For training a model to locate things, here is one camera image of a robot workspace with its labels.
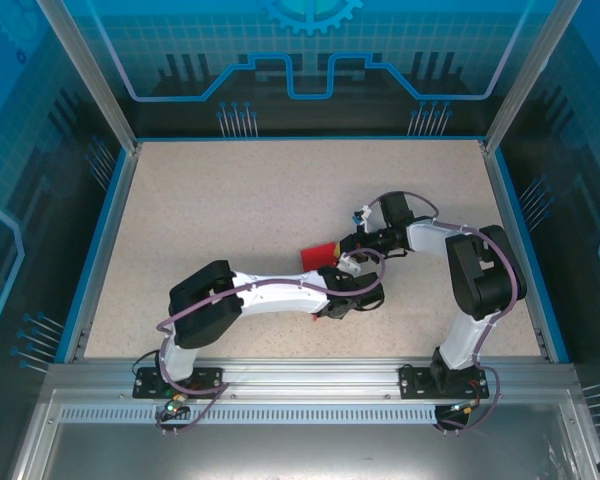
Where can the long aluminium mounting rail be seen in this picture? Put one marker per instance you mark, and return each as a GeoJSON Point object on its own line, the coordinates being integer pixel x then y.
{"type": "Point", "coordinates": [305, 375]}

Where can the aluminium side rail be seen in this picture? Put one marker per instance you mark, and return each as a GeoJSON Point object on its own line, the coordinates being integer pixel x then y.
{"type": "Point", "coordinates": [106, 250]}
{"type": "Point", "coordinates": [515, 250]}

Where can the red cloth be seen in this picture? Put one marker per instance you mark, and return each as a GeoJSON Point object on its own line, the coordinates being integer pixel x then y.
{"type": "Point", "coordinates": [317, 255]}

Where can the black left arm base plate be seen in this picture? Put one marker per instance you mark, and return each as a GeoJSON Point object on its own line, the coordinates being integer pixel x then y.
{"type": "Point", "coordinates": [147, 385]}

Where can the blue edge strip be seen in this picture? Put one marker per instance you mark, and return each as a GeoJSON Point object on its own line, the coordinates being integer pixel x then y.
{"type": "Point", "coordinates": [94, 250]}
{"type": "Point", "coordinates": [529, 250]}

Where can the aluminium frame post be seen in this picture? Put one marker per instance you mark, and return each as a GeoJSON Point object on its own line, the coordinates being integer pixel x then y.
{"type": "Point", "coordinates": [525, 80]}
{"type": "Point", "coordinates": [97, 80]}

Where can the grey metal panel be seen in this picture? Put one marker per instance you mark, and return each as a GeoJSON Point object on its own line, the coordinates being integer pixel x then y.
{"type": "Point", "coordinates": [300, 450]}

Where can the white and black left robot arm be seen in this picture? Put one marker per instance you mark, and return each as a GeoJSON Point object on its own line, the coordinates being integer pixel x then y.
{"type": "Point", "coordinates": [280, 297]}

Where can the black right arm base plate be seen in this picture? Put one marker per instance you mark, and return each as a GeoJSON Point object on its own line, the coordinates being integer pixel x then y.
{"type": "Point", "coordinates": [412, 382]}

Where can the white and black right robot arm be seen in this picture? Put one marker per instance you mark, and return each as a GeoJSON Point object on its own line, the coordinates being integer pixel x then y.
{"type": "Point", "coordinates": [427, 237]}

